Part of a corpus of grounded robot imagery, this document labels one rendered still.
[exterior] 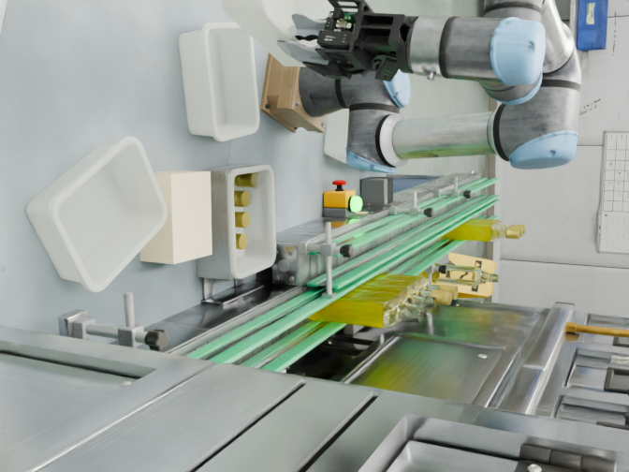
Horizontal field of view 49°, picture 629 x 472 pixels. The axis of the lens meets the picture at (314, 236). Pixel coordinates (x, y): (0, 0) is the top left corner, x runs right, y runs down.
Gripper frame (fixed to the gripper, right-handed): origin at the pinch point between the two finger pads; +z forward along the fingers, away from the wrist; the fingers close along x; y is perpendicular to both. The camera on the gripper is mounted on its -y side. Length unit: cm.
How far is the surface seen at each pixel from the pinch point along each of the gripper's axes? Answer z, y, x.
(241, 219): 27, -40, 24
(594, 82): 38, -605, -211
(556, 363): -35, -92, 38
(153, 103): 34.9, -15.1, 7.7
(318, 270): 19, -67, 30
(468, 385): -21, -66, 46
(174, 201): 25.1, -15.6, 24.6
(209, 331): 17, -25, 46
